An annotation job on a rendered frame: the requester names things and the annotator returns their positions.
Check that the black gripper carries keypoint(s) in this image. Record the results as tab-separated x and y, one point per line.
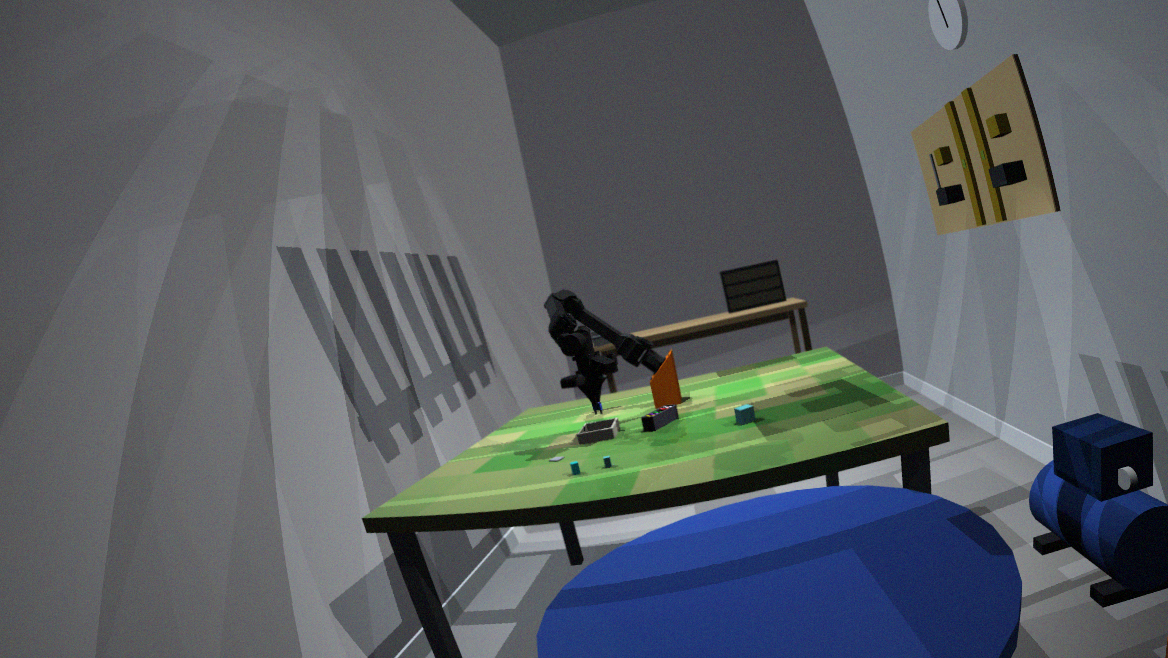
590	383

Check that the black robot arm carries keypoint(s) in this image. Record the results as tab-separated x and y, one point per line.
564	308

